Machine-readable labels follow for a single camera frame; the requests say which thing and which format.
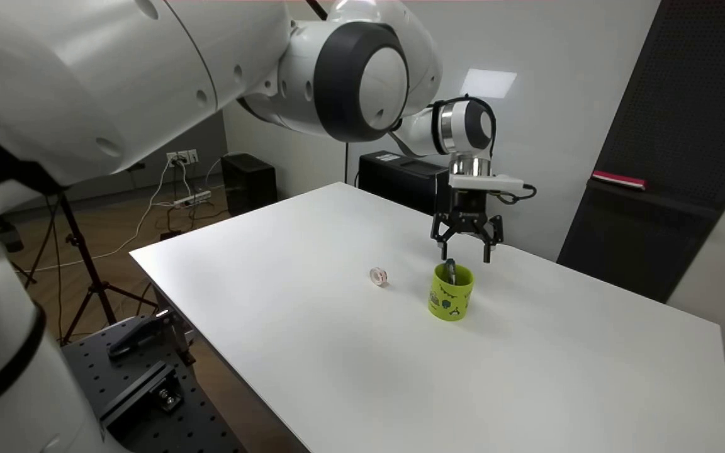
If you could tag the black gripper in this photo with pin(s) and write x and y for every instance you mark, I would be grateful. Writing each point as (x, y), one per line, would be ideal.
(469, 206)

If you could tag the dark marker pen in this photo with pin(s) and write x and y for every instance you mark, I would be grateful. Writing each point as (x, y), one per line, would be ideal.
(450, 271)

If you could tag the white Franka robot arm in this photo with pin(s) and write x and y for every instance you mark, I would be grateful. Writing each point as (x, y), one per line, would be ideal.
(86, 75)

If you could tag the green plastic cup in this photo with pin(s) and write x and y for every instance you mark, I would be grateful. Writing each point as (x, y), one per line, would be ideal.
(449, 300)

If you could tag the wide black computer case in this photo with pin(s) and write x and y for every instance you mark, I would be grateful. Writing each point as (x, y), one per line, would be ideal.
(402, 178)

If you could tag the small black speaker box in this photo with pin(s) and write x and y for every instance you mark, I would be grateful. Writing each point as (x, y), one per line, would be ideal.
(249, 178)

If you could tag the white floor power strip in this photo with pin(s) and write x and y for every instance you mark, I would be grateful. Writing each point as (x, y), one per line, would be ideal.
(192, 200)

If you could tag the black clamp tool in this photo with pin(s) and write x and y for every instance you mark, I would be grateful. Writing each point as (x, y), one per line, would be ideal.
(139, 336)

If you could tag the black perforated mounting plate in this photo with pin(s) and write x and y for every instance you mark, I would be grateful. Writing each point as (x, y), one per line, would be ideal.
(157, 402)

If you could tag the dark wall panel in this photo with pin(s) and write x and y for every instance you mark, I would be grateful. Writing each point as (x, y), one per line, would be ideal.
(673, 142)

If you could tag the white wall socket strip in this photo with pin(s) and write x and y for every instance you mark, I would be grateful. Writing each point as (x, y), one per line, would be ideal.
(181, 153)

